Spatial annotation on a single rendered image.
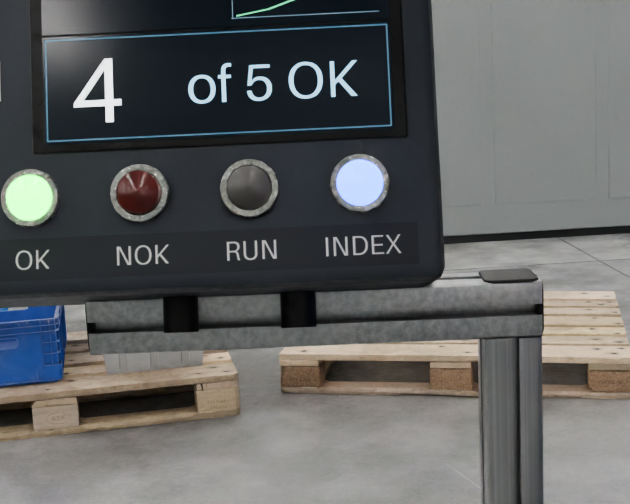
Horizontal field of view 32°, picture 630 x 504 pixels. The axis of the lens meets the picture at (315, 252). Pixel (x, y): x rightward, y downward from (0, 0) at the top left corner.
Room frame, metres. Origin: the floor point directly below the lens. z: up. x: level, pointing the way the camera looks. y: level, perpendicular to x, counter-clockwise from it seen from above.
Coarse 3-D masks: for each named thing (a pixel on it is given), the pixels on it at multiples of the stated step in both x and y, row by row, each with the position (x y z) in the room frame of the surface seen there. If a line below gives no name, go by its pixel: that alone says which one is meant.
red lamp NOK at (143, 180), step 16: (128, 176) 0.49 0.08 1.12; (144, 176) 0.49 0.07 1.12; (160, 176) 0.49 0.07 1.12; (112, 192) 0.49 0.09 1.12; (128, 192) 0.48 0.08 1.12; (144, 192) 0.48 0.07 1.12; (160, 192) 0.49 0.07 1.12; (128, 208) 0.48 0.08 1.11; (144, 208) 0.48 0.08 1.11; (160, 208) 0.49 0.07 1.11
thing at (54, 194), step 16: (16, 176) 0.49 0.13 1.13; (32, 176) 0.49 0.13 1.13; (48, 176) 0.49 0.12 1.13; (16, 192) 0.48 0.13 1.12; (32, 192) 0.48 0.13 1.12; (48, 192) 0.49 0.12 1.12; (16, 208) 0.48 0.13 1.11; (32, 208) 0.48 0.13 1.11; (48, 208) 0.49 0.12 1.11; (32, 224) 0.49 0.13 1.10
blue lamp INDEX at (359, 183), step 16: (352, 160) 0.49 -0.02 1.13; (368, 160) 0.49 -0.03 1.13; (336, 176) 0.49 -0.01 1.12; (352, 176) 0.48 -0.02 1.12; (368, 176) 0.48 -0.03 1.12; (384, 176) 0.49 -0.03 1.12; (336, 192) 0.48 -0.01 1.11; (352, 192) 0.48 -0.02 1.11; (368, 192) 0.48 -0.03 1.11; (384, 192) 0.48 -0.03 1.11; (352, 208) 0.48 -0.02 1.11; (368, 208) 0.48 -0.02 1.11
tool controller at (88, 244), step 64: (0, 0) 0.52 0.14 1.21; (64, 0) 0.51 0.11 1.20; (128, 0) 0.51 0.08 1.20; (192, 0) 0.51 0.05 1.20; (256, 0) 0.51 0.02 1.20; (320, 0) 0.51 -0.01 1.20; (384, 0) 0.51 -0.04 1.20; (0, 64) 0.51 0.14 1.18; (192, 64) 0.50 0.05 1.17; (256, 64) 0.50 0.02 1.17; (320, 64) 0.50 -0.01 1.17; (384, 64) 0.50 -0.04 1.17; (0, 128) 0.50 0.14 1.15; (192, 128) 0.50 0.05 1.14; (256, 128) 0.50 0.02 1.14; (320, 128) 0.49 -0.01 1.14; (384, 128) 0.49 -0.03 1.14; (0, 192) 0.49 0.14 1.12; (64, 192) 0.49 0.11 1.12; (192, 192) 0.49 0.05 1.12; (320, 192) 0.49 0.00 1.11; (0, 256) 0.49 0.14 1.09; (64, 256) 0.48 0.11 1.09; (128, 256) 0.48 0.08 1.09; (192, 256) 0.48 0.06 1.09; (256, 256) 0.48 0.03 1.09; (320, 256) 0.48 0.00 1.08; (384, 256) 0.48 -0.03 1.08; (192, 320) 0.53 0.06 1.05
